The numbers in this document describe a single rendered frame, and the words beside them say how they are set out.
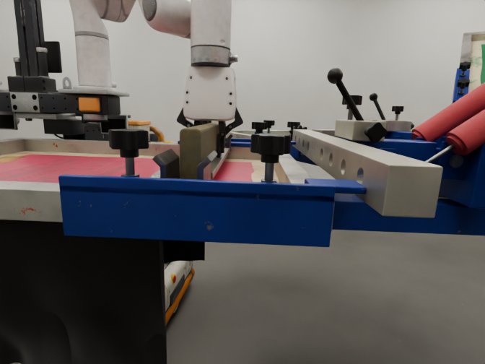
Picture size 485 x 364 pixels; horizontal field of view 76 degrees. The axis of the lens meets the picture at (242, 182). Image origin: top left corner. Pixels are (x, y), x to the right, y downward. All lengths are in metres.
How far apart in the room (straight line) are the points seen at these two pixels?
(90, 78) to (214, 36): 0.57
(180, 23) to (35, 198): 0.41
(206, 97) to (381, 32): 4.33
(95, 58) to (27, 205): 0.73
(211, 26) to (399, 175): 0.42
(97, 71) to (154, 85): 3.57
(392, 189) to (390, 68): 4.53
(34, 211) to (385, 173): 0.38
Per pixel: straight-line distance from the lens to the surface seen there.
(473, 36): 2.24
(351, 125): 0.60
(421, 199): 0.34
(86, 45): 1.10
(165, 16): 0.65
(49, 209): 0.42
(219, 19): 0.62
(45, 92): 1.22
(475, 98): 0.81
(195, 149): 0.43
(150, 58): 4.69
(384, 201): 0.32
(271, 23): 4.58
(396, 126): 1.17
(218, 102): 0.61
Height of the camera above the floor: 1.08
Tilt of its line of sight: 12 degrees down
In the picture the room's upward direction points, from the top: 2 degrees clockwise
